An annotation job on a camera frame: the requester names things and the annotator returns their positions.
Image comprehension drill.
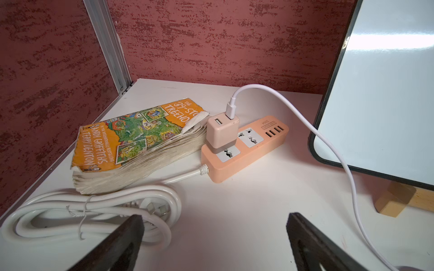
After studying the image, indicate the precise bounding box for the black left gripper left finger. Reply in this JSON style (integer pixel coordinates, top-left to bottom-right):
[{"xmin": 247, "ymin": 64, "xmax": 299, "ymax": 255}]
[{"xmin": 70, "ymin": 215, "xmax": 144, "ymax": 271}]

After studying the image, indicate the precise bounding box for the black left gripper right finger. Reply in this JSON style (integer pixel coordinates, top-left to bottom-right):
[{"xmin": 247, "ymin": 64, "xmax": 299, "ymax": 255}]
[{"xmin": 286, "ymin": 212, "xmax": 366, "ymax": 271}]

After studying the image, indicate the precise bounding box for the white charging cable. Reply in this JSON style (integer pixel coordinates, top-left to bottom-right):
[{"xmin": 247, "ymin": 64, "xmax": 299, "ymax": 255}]
[{"xmin": 225, "ymin": 84, "xmax": 401, "ymax": 271}]

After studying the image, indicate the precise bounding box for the orange paperback book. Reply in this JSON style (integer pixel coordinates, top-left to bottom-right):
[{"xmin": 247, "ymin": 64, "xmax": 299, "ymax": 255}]
[{"xmin": 71, "ymin": 98, "xmax": 210, "ymax": 195}]

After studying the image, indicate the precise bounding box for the wooden board stand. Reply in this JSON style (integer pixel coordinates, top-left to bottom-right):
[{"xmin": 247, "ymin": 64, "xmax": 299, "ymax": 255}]
[{"xmin": 374, "ymin": 182, "xmax": 434, "ymax": 217}]

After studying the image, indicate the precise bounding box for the pink power strip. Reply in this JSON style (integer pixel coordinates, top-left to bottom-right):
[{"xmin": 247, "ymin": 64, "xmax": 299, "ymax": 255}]
[{"xmin": 201, "ymin": 116, "xmax": 289, "ymax": 184}]

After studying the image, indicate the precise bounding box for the pink USB charger adapter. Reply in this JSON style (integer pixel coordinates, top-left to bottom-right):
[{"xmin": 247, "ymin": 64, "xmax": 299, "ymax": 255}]
[{"xmin": 206, "ymin": 112, "xmax": 240, "ymax": 152}]

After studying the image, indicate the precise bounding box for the white coiled power cord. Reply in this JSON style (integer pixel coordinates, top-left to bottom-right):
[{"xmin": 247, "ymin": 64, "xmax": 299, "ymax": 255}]
[{"xmin": 0, "ymin": 164, "xmax": 209, "ymax": 251}]

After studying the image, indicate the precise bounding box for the white board black frame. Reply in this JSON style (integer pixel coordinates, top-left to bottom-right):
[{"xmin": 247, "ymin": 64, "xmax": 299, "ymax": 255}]
[{"xmin": 314, "ymin": 1, "xmax": 434, "ymax": 190}]

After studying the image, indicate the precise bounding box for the aluminium left corner post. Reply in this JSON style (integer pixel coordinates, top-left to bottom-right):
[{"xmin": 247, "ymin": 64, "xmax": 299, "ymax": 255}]
[{"xmin": 84, "ymin": 0, "xmax": 133, "ymax": 96}]

